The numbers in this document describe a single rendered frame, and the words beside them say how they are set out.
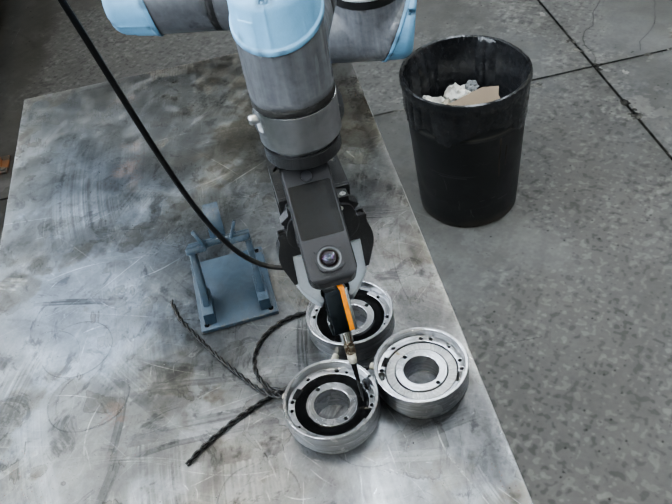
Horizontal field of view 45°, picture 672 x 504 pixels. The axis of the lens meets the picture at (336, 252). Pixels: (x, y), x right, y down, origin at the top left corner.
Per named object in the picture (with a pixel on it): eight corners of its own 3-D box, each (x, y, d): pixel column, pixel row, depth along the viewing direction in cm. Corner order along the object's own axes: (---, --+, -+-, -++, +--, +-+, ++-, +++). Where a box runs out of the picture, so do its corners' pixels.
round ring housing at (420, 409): (477, 357, 95) (477, 335, 92) (458, 432, 88) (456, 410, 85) (391, 342, 98) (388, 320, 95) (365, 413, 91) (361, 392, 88)
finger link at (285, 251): (322, 269, 85) (319, 204, 79) (326, 280, 84) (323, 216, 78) (278, 277, 84) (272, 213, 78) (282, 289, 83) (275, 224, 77)
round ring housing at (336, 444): (394, 393, 93) (391, 371, 90) (362, 471, 86) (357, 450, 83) (311, 371, 96) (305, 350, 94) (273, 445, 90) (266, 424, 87)
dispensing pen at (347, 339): (353, 411, 87) (313, 261, 84) (348, 398, 91) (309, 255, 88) (373, 405, 87) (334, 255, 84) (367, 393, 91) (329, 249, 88)
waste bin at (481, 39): (545, 221, 224) (553, 88, 195) (428, 248, 223) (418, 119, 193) (503, 150, 249) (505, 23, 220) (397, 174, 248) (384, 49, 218)
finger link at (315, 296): (314, 275, 91) (310, 212, 85) (326, 313, 87) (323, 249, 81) (287, 280, 91) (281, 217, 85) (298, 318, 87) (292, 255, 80)
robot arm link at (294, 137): (345, 106, 69) (251, 130, 68) (351, 149, 72) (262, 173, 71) (325, 63, 74) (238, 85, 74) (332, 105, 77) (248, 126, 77)
